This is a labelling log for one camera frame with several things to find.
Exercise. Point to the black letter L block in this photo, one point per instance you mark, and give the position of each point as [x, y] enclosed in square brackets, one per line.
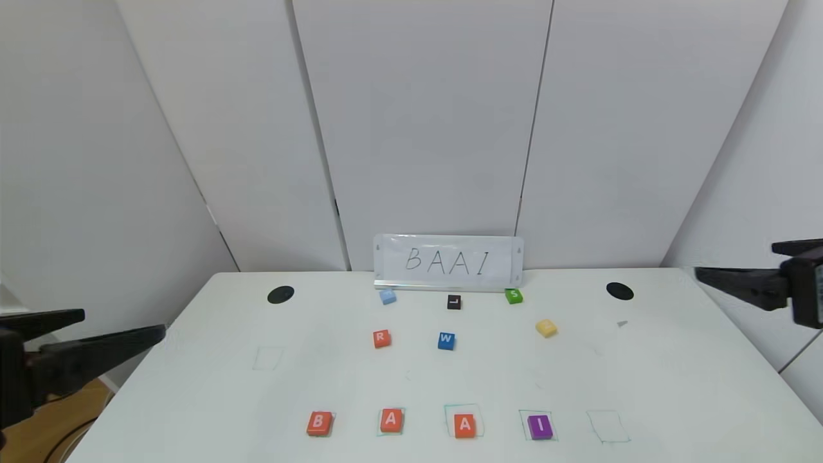
[454, 302]

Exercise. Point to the white BAAI sign board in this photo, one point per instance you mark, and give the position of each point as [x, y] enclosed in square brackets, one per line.
[443, 246]

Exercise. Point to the orange letter B block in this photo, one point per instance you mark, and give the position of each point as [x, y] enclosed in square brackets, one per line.
[319, 424]

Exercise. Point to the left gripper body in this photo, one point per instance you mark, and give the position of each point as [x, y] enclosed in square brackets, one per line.
[11, 370]

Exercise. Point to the purple letter I block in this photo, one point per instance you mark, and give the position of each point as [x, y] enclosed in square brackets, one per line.
[540, 427]

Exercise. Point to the light blue letter block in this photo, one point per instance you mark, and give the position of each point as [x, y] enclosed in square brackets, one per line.
[387, 296]

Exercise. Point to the orange letter R block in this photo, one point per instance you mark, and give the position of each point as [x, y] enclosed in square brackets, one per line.
[381, 338]

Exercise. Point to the orange letter A block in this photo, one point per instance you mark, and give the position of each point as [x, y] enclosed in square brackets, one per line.
[465, 426]
[391, 420]

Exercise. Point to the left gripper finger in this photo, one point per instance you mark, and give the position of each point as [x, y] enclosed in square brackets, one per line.
[96, 354]
[45, 317]

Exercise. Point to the yellow letter block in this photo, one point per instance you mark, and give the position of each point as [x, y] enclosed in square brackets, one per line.
[546, 328]

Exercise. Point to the blue letter W block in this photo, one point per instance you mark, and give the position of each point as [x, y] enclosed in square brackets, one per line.
[446, 341]

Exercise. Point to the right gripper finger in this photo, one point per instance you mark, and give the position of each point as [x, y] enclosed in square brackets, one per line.
[800, 247]
[746, 286]

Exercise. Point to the green letter S block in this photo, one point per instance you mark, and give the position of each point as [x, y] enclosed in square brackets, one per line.
[514, 296]

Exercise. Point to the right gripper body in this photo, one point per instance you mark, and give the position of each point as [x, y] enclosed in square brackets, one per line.
[807, 289]

